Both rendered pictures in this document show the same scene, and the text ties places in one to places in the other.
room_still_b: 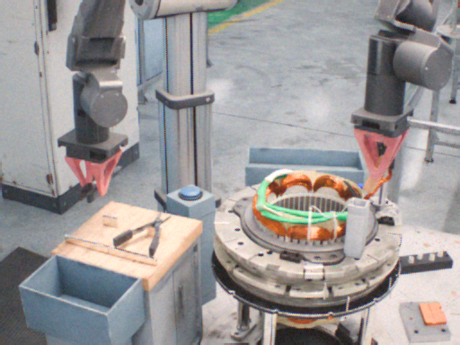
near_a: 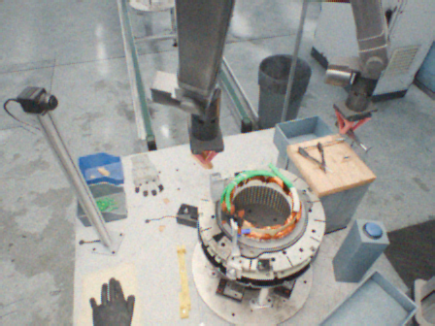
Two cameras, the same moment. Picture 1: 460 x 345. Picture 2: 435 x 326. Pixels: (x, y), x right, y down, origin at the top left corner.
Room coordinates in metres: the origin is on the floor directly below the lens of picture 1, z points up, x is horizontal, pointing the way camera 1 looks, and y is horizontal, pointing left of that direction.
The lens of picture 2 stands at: (1.27, -0.52, 1.77)
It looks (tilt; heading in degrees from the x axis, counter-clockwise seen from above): 47 degrees down; 139
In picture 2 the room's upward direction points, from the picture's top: straight up
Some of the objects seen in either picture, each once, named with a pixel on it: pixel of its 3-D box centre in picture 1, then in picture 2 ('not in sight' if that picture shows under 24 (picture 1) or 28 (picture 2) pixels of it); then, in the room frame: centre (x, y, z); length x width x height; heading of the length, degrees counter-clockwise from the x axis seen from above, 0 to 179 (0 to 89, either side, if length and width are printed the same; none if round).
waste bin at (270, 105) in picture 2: not in sight; (280, 99); (0.02, 1.20, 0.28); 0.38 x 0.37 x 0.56; 65
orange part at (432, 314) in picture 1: (432, 314); not in sight; (1.10, -0.43, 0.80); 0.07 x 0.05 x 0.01; 0
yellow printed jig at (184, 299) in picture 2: not in sight; (183, 279); (0.89, -0.34, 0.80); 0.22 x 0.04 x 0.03; 148
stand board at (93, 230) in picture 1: (128, 242); (328, 163); (0.99, 0.17, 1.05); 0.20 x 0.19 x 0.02; 157
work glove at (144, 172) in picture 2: not in sight; (146, 173); (0.43, -0.19, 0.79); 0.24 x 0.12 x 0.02; 155
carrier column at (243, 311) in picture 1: (243, 288); not in sight; (1.06, -0.03, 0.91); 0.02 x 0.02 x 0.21
